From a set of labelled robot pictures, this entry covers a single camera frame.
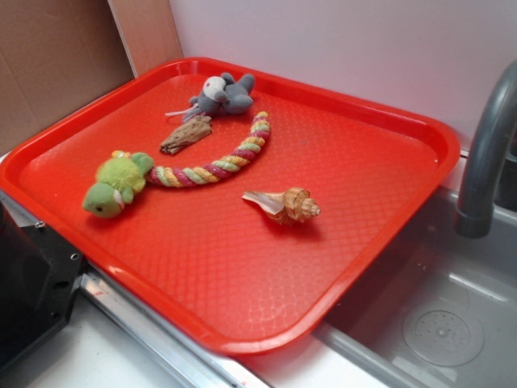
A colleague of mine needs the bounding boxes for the spiral brown seashell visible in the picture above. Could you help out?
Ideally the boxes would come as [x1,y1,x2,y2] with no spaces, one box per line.
[242,187,321,225]

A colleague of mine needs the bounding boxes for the silver metal rail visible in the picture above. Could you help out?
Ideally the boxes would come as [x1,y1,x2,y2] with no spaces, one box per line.
[0,189,271,388]

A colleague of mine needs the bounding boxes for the green turtle rope toy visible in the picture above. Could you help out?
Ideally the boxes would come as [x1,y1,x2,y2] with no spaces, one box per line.
[82,112,271,218]

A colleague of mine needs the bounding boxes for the brown wood piece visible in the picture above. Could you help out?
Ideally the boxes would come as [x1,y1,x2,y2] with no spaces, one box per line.
[160,116,212,155]

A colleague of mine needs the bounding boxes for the brown cardboard panel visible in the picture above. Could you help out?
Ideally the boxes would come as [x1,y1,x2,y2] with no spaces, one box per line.
[1,1,183,154]

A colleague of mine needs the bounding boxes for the grey plush mouse toy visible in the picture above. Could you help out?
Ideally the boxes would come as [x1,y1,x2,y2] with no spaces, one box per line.
[165,73,255,123]

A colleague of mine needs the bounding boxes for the grey sink faucet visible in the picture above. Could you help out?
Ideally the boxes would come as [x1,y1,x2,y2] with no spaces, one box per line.
[454,61,516,238]

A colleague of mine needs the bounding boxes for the grey plastic sink basin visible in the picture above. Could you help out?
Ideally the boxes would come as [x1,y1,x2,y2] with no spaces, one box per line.
[315,189,516,387]

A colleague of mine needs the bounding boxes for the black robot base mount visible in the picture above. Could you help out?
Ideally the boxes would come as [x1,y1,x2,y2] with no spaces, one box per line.
[1,206,85,373]

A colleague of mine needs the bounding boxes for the red plastic tray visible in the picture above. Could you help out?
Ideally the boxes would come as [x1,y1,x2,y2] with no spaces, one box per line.
[1,58,460,355]

